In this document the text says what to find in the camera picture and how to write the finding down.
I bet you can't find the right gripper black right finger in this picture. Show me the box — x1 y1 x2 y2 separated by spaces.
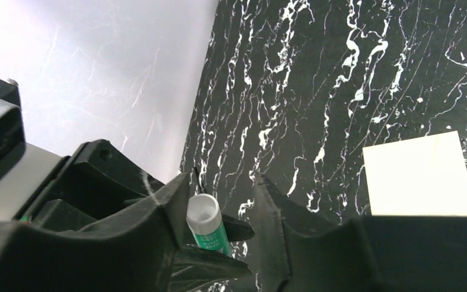
254 175 467 291

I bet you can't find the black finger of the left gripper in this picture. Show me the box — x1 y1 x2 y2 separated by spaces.
16 139 257 243
168 245 252 291

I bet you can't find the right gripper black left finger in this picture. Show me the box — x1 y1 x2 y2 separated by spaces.
0 173 190 291

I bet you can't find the green white glue stick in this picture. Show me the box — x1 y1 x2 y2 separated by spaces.
186 193 232 257

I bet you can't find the cream paper envelope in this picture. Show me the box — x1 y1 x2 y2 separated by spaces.
363 131 467 217

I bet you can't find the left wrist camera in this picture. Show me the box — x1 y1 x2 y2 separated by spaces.
0 79 64 222

